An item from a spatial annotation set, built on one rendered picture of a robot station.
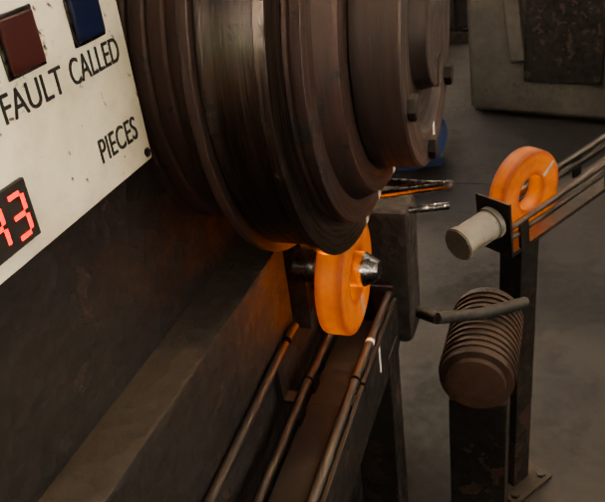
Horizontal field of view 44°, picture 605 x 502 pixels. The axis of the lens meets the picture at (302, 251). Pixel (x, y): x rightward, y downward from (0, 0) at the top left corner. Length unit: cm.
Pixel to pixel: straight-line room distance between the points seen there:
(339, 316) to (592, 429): 114
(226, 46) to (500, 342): 83
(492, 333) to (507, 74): 247
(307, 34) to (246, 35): 5
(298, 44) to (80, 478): 39
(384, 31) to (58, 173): 29
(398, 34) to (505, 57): 300
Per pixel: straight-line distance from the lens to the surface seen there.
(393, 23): 66
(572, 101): 362
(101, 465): 65
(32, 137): 56
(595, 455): 187
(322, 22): 64
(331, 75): 65
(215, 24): 62
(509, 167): 132
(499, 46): 364
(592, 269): 252
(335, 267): 86
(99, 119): 63
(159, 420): 68
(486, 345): 127
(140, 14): 68
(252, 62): 61
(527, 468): 178
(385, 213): 111
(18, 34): 55
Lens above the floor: 130
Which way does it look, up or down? 29 degrees down
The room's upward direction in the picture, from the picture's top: 8 degrees counter-clockwise
